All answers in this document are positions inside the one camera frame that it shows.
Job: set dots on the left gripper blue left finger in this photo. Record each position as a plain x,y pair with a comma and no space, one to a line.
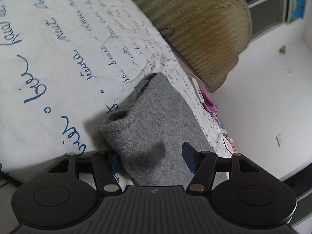
115,164

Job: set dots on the white wall switch right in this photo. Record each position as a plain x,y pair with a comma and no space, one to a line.
280,140

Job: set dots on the grey and navy knit sweater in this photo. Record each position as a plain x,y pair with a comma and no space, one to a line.
148,135

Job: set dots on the olive green padded headboard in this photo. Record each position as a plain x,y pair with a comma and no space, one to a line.
208,34

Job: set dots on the colourful wall poster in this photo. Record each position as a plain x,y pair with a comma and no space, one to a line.
296,10

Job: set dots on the colourful floral fabric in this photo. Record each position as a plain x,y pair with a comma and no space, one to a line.
228,141

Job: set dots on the purple crumpled cloth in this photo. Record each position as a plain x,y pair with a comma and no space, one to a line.
208,102

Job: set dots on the white script-print bed sheet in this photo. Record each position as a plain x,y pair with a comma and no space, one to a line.
67,63

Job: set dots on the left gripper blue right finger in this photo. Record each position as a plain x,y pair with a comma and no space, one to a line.
192,158

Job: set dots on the white power strip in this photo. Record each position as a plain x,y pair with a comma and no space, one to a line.
197,90

